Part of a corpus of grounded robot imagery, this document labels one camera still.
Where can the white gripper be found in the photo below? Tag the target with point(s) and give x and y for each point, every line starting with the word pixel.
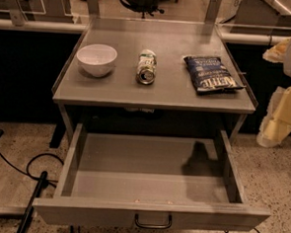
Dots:
pixel 275 127

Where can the green 7up soda can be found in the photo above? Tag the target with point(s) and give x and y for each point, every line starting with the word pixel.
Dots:
pixel 146 70

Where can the grey cabinet with top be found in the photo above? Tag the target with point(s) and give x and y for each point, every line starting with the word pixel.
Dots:
pixel 172 88

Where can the open grey top drawer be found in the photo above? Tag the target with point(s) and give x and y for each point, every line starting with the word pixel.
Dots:
pixel 108 178

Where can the blue Kettle chips bag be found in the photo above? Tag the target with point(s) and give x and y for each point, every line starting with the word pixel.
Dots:
pixel 209 75

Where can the white ceramic bowl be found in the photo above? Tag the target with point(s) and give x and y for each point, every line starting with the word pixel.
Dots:
pixel 97 59

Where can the black pole on floor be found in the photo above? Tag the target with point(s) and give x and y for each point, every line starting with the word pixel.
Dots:
pixel 27 216

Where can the black drawer handle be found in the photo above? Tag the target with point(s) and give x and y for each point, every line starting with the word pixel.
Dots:
pixel 148 222

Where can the grey horizontal rail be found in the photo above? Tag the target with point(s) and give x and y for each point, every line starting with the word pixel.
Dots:
pixel 45 27

